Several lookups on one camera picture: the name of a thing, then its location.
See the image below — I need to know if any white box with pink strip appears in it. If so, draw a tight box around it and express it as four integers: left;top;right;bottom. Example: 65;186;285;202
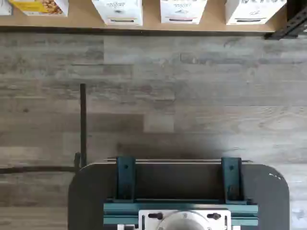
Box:
160;0;208;25

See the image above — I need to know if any white box with dark strip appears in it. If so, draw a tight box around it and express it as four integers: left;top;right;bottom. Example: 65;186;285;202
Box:
225;0;287;25
91;0;144;26

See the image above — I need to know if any brown particle shelf board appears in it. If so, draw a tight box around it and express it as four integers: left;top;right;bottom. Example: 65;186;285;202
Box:
0;0;289;33

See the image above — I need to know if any black rounded robot stand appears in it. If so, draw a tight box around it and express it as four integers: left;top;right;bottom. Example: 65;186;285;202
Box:
68;162;290;230

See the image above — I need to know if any teal clamp jaw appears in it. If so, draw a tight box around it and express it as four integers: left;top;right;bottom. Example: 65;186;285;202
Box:
221;156;242;201
116;156;137;201

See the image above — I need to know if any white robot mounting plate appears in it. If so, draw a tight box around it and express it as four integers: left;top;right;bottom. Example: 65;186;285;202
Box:
138;209;232;230

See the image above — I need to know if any teal clamp crossbar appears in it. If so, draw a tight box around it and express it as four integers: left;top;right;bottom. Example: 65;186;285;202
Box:
103;198;259;227

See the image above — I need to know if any white and yellow snack box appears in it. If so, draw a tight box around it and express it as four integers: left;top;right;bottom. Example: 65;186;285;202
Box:
8;0;70;17

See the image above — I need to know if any white botanical print box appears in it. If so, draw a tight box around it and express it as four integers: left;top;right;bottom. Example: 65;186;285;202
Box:
0;0;13;16

